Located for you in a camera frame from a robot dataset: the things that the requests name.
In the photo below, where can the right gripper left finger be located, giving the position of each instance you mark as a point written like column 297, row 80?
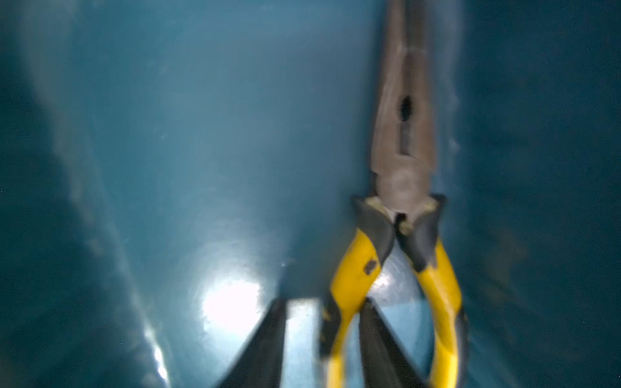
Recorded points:
column 260, row 363

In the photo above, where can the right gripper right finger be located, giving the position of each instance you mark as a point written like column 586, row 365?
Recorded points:
column 384, row 364

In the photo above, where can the black yellow striped pliers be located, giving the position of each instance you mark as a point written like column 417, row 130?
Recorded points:
column 400, row 211

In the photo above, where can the blue storage box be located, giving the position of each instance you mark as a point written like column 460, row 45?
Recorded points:
column 168, row 168

